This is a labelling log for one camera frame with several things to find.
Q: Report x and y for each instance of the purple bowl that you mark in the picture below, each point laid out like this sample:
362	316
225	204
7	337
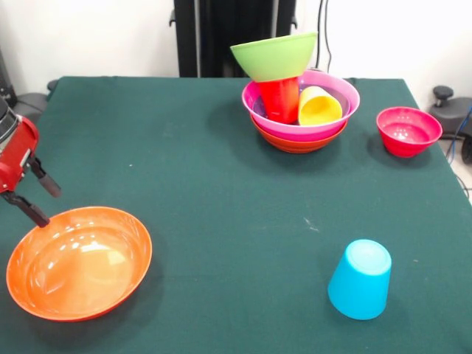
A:
344	103

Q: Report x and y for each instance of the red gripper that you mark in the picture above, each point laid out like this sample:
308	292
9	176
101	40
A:
16	155

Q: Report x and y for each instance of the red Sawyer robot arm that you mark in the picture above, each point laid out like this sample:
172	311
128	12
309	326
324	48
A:
4	125

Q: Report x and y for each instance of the black caster leg with knob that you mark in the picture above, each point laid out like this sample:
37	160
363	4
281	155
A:
451	110
33	103

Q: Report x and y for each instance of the yellow cup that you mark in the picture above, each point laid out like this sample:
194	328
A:
319	108

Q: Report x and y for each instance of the small crimson bowl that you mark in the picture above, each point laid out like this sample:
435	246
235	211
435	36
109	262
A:
408	136

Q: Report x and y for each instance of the dark green tablecloth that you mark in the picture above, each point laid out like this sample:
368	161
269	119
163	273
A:
221	184

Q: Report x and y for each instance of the red cup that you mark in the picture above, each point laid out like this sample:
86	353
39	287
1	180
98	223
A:
280	99

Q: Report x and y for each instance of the light blue cup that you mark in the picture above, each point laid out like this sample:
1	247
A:
359	280

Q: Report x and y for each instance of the orange bowl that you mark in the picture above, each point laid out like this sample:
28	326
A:
79	265
287	144

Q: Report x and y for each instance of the large pink bowl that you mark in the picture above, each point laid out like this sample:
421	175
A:
346	92

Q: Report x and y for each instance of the green bowl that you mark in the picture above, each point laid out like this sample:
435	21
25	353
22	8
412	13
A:
273	59

